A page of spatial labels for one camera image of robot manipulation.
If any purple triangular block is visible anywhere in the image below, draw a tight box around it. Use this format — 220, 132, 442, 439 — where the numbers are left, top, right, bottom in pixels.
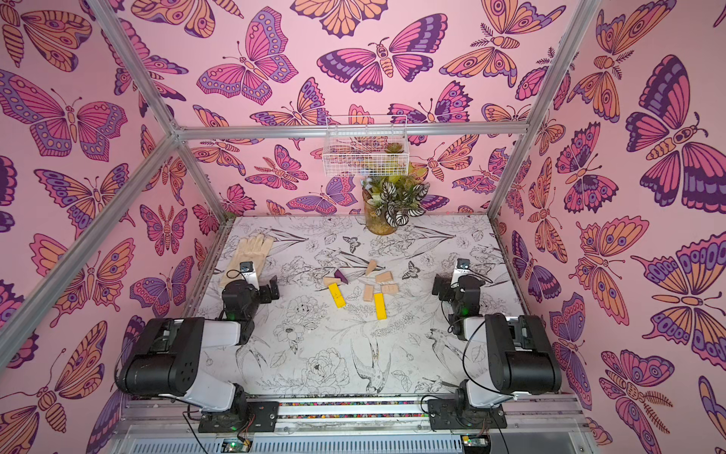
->
334, 270, 349, 284

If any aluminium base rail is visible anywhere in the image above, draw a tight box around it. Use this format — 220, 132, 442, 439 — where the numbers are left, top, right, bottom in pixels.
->
106, 395, 599, 453

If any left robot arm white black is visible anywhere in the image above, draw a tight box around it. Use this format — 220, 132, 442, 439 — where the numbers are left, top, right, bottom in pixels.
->
115, 277, 280, 422

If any beige work glove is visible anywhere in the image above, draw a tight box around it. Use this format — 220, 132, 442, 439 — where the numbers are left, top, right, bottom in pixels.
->
219, 234, 275, 291

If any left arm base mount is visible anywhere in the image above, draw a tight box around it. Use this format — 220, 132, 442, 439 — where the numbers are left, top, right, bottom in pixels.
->
198, 401, 280, 433

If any natural wood triangle block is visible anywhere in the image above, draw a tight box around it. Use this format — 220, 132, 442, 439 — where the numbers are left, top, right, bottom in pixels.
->
365, 259, 377, 276

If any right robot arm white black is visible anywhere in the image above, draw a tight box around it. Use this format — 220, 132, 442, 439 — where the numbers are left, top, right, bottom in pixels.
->
431, 272, 563, 414

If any potted plant in amber jar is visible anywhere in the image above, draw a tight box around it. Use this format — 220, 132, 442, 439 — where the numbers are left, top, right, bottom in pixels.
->
361, 175, 429, 236

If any yellow block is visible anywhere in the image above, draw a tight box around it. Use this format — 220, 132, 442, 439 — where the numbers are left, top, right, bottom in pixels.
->
374, 293, 388, 321
328, 283, 346, 308

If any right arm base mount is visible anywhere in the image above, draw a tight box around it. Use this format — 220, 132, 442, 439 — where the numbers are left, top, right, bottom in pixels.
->
423, 398, 508, 431

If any white wire basket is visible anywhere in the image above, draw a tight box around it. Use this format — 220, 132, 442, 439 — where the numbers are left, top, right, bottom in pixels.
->
321, 113, 410, 177

